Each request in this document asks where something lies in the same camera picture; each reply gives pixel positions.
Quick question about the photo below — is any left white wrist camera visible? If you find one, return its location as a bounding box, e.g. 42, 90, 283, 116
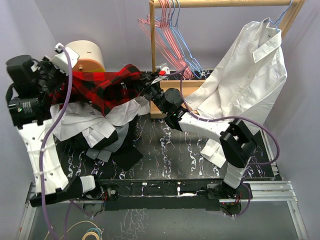
49, 42, 80, 75

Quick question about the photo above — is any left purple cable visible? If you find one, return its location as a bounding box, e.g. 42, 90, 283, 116
39, 45, 96, 240

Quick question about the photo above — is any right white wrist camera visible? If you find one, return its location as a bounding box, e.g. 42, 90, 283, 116
157, 63, 170, 76

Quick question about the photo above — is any coiled beige cable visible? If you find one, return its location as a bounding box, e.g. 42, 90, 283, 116
45, 220, 104, 240

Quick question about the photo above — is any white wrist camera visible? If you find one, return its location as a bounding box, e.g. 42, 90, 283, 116
157, 63, 170, 76
49, 42, 80, 75

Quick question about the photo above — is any cream cylindrical drum toy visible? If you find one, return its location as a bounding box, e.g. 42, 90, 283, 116
66, 40, 105, 73

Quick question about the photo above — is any aluminium frame rail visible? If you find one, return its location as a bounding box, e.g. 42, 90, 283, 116
16, 180, 310, 240

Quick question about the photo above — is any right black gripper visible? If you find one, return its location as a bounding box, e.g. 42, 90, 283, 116
129, 73, 167, 115

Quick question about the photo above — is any blue hanger holding shirt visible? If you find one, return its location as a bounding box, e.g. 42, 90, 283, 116
268, 0, 293, 33

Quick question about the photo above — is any white shirt on hanger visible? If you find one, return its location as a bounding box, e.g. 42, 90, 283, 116
184, 17, 288, 169

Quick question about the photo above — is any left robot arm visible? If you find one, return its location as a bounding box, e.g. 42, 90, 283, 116
5, 54, 104, 207

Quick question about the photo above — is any pink wire hanger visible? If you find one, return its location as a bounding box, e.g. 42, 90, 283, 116
137, 0, 195, 80

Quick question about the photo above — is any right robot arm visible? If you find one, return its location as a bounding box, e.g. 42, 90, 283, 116
138, 71, 257, 199

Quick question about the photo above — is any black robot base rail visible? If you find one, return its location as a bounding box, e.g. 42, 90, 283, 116
81, 179, 253, 214

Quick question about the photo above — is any grey garment in pile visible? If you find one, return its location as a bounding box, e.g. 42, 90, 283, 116
86, 123, 129, 163

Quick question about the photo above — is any red black plaid shirt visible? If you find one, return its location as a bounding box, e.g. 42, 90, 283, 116
48, 63, 144, 118

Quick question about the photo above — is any black garment in pile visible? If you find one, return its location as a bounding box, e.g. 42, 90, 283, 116
66, 117, 143, 171

